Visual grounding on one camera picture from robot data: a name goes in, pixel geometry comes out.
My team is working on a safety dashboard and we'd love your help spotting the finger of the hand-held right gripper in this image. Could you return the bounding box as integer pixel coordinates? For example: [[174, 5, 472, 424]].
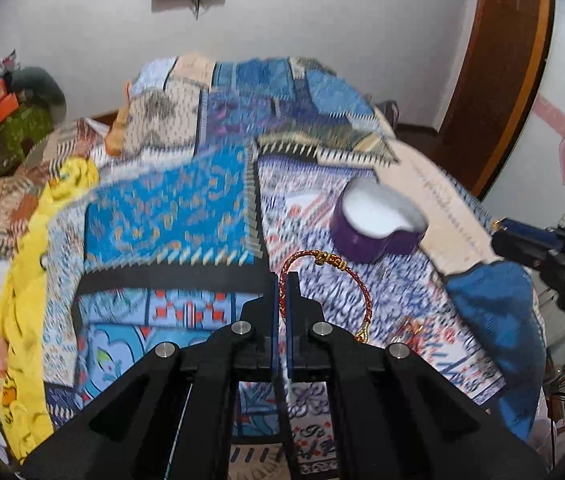
[[491, 217, 565, 272]]

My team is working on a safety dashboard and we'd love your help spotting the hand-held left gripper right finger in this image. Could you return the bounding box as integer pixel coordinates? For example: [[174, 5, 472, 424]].
[[285, 272, 549, 480]]

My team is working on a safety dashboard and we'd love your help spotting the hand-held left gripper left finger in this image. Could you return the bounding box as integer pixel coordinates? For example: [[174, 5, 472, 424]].
[[20, 272, 294, 480]]

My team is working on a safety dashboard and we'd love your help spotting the red and gold rope bracelet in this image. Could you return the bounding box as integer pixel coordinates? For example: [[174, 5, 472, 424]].
[[279, 250, 375, 345]]

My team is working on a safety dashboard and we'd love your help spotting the purple heart-shaped jewelry box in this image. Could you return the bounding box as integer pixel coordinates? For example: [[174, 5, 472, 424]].
[[330, 177, 428, 265]]

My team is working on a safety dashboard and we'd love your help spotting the blue patchwork blanket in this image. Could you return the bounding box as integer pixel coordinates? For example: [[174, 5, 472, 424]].
[[7, 52, 549, 480]]

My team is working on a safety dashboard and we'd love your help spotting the brown wooden door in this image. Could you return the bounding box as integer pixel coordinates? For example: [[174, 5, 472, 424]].
[[433, 0, 557, 202]]

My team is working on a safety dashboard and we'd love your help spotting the yellow patterned cloth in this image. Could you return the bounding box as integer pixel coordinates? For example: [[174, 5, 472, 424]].
[[0, 157, 101, 467]]

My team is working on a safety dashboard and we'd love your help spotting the green patterned box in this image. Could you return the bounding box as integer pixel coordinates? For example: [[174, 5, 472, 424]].
[[0, 102, 54, 177]]

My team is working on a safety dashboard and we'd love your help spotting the grey-green round cushion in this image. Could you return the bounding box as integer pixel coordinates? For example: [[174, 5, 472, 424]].
[[11, 66, 67, 123]]

